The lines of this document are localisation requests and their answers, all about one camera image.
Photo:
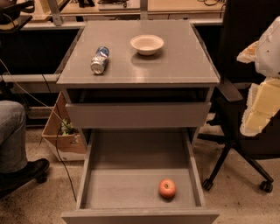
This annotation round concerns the grey top drawer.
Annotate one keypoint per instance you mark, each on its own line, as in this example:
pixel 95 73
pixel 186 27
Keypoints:
pixel 129 108

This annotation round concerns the wooden desk in background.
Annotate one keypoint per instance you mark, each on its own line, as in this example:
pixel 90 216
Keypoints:
pixel 50 14

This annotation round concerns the grey drawer cabinet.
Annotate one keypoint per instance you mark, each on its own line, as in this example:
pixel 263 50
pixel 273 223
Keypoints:
pixel 182 62

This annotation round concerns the person leg in jeans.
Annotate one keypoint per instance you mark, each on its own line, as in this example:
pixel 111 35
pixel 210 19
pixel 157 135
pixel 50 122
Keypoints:
pixel 12 137

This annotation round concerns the black office chair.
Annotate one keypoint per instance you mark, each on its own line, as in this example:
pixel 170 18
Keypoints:
pixel 244 22

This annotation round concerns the open grey middle drawer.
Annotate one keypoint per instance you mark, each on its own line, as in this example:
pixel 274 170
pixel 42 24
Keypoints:
pixel 122 171

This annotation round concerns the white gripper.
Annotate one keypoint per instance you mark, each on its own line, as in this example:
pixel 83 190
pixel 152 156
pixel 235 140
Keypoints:
pixel 271 55

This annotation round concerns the red apple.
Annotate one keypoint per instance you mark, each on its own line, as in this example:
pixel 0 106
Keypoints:
pixel 167 188

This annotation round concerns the cardboard box on floor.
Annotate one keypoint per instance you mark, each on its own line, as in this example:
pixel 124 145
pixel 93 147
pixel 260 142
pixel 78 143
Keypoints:
pixel 67 147

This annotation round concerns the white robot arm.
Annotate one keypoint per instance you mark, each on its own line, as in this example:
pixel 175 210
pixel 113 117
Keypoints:
pixel 267 60

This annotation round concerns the black shoe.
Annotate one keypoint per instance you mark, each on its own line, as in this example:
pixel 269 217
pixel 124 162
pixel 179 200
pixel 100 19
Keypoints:
pixel 33 170

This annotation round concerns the white paper bowl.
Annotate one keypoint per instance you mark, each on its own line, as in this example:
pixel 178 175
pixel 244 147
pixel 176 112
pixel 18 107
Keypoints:
pixel 147 45

